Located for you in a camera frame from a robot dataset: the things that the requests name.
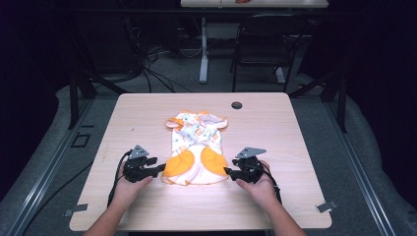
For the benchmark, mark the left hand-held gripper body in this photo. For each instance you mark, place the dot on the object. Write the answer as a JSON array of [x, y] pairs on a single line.
[[137, 170]]

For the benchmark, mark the aluminium floor rail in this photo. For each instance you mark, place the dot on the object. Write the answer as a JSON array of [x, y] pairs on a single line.
[[42, 183], [364, 183]]

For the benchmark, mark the white desk leg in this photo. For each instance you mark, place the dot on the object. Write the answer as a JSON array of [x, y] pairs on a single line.
[[204, 59]]

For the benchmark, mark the white desk top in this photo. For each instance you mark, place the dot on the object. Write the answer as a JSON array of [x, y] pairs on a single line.
[[278, 3]]

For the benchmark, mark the black metal stand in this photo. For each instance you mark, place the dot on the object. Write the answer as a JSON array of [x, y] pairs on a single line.
[[73, 98], [342, 105]]

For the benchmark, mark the grey tape strip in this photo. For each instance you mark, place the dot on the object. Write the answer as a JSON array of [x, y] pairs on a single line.
[[326, 206], [77, 209]]

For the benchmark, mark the white and orange small dress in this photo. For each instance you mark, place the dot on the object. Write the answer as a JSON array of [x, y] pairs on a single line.
[[196, 147]]

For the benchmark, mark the black folding chair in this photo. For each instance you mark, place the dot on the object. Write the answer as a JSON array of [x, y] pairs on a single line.
[[268, 36]]

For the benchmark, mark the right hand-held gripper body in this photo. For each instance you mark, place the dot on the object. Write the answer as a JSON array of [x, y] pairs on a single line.
[[250, 170]]

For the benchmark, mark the person's left hand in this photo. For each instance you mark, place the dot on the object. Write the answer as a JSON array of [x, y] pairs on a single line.
[[126, 191]]

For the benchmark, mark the person's right hand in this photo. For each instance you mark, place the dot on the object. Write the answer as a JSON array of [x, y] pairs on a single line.
[[262, 191]]

